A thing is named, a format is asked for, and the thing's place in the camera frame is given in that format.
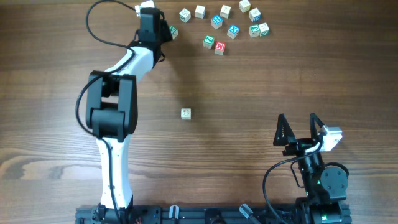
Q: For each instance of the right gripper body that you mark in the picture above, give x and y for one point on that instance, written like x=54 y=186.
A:
x=299 y=146

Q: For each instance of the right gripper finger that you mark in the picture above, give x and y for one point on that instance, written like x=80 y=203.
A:
x=315 y=123
x=284 y=134

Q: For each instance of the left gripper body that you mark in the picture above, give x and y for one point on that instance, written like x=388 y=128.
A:
x=165 y=35

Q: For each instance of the blue letter X block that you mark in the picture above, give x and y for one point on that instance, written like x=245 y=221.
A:
x=233 y=31

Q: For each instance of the plain block with red drawing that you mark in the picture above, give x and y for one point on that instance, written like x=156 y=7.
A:
x=186 y=113

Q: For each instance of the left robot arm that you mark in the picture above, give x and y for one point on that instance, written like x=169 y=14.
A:
x=112 y=114

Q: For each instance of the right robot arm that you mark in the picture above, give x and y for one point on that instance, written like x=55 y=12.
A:
x=325 y=184

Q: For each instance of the green letter V block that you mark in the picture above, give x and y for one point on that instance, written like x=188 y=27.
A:
x=173 y=31

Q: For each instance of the plain wooden block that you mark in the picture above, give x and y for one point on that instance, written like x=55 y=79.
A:
x=200 y=12

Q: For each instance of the green letter Z block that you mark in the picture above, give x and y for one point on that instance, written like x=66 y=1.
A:
x=208 y=41

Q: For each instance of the blue letter H block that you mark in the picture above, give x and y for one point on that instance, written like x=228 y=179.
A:
x=216 y=21

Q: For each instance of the red letter M block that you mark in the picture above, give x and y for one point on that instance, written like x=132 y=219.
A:
x=219 y=48

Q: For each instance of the plain block with green side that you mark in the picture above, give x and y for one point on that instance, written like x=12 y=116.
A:
x=225 y=11

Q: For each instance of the block with yellow side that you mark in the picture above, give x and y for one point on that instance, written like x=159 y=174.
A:
x=244 y=5

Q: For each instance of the green letter J block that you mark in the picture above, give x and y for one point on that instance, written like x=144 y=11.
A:
x=254 y=30

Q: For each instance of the block with blue side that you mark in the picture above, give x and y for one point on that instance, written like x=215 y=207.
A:
x=254 y=14

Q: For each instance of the block with green drawing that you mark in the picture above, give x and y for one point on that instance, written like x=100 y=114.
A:
x=264 y=29

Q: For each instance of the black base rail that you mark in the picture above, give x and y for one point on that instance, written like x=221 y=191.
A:
x=214 y=214

